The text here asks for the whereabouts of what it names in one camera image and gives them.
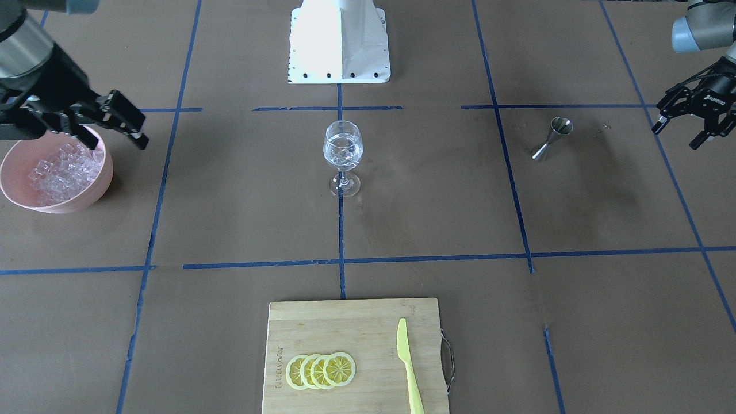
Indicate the lemon slice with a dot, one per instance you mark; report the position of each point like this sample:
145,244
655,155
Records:
293,372
339,369
318,378
305,371

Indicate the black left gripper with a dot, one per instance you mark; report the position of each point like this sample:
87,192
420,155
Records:
717,93

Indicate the white pedestal column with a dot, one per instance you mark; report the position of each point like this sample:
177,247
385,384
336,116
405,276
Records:
338,42

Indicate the pink bowl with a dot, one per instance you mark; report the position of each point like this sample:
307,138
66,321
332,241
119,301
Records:
24,155

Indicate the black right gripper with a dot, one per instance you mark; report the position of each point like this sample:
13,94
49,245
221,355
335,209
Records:
56,82

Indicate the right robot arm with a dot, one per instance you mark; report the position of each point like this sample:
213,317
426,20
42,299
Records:
24,42

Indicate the clear ice cubes pile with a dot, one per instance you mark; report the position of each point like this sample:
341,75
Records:
66,173

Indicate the clear wine glass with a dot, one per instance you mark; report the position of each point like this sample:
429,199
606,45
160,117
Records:
343,150

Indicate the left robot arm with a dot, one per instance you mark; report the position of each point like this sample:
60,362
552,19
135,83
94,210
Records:
706,25

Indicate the bamboo cutting board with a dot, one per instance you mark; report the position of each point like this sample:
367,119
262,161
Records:
366,330

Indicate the yellow plastic knife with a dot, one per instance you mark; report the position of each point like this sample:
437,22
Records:
415,404

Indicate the steel double jigger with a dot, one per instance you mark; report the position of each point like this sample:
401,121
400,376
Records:
560,126

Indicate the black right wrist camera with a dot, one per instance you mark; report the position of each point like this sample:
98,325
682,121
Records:
19,122

